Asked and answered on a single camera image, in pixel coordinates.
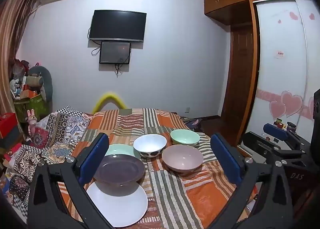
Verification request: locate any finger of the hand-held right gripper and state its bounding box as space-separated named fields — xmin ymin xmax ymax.
xmin=242 ymin=131 xmax=306 ymax=168
xmin=263 ymin=123 xmax=310 ymax=149

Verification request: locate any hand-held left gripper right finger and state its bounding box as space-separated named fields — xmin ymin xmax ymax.
xmin=211 ymin=133 xmax=293 ymax=229

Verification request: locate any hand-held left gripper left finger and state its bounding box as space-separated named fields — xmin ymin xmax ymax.
xmin=27 ymin=132 xmax=113 ymax=229

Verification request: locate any purple plate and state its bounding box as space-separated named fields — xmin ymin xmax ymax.
xmin=93 ymin=154 xmax=146 ymax=186

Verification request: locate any pink bowl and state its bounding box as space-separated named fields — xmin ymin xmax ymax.
xmin=162 ymin=144 xmax=204 ymax=172

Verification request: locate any small pink heart sticker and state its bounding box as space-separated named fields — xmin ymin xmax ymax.
xmin=269 ymin=99 xmax=287 ymax=119

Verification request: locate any mint green plate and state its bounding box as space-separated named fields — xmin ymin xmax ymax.
xmin=105 ymin=144 xmax=142 ymax=161

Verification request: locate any large pink heart sticker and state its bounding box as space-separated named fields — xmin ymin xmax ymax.
xmin=280 ymin=90 xmax=304 ymax=118

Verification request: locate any mint green bowl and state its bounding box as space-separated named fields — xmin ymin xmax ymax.
xmin=170 ymin=129 xmax=200 ymax=148

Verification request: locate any dark floral fabric item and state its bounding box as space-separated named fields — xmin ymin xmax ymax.
xmin=180 ymin=117 xmax=201 ymax=133

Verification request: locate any patterned checkered quilt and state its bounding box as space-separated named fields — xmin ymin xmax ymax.
xmin=0 ymin=105 xmax=94 ymax=222

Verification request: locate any white plate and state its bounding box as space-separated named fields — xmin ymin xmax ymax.
xmin=86 ymin=180 xmax=148 ymax=228

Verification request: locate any white bowl with spotted base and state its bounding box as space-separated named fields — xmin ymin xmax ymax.
xmin=133 ymin=134 xmax=167 ymax=158

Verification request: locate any white sliding wardrobe door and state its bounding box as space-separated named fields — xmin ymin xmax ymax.
xmin=296 ymin=0 xmax=320 ymax=121
xmin=254 ymin=0 xmax=308 ymax=150

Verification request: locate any orange striped patchwork blanket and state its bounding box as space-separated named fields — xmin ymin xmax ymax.
xmin=56 ymin=108 xmax=258 ymax=229

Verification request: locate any brown wooden door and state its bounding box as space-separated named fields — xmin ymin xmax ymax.
xmin=221 ymin=24 xmax=255 ymax=120

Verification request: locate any pink rabbit toy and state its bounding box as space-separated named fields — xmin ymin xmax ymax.
xmin=26 ymin=109 xmax=38 ymax=136

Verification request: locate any green paper bag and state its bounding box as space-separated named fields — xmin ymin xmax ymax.
xmin=14 ymin=93 xmax=49 ymax=123

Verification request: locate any grey plush cushion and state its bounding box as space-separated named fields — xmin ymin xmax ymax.
xmin=27 ymin=65 xmax=53 ymax=110

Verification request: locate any red box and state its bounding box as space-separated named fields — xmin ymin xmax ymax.
xmin=0 ymin=113 xmax=19 ymax=140

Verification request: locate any pile of toys and boxes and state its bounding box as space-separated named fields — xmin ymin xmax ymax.
xmin=9 ymin=58 xmax=32 ymax=100

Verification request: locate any wooden wardrobe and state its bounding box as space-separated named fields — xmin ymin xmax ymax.
xmin=203 ymin=0 xmax=320 ymax=160

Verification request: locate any brown striped curtain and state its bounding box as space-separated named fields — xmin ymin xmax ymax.
xmin=0 ymin=0 xmax=43 ymax=112

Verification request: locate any hanging black cable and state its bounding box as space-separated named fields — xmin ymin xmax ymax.
xmin=114 ymin=63 xmax=126 ymax=78

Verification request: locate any small black wall monitor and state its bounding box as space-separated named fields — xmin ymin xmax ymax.
xmin=99 ymin=41 xmax=132 ymax=65

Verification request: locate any black wall television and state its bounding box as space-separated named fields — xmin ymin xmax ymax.
xmin=89 ymin=9 xmax=147 ymax=43

